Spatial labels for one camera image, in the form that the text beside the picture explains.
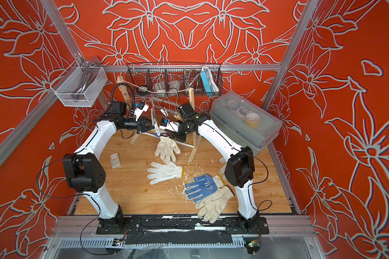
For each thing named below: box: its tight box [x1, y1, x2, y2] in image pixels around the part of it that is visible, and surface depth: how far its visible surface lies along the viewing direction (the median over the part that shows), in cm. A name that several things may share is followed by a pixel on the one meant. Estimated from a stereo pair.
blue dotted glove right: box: [184, 173, 225, 204], surface depth 87 cm
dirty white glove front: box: [195, 185, 235, 224], surface depth 81 cm
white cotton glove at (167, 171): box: [146, 161, 184, 186], surface depth 92 cm
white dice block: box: [154, 81, 166, 93], surface depth 97 cm
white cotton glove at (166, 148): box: [154, 135, 181, 163], surface depth 89 cm
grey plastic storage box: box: [209, 91, 284, 155], surface depth 94 cm
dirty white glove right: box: [217, 157, 227, 181], surface depth 94 cm
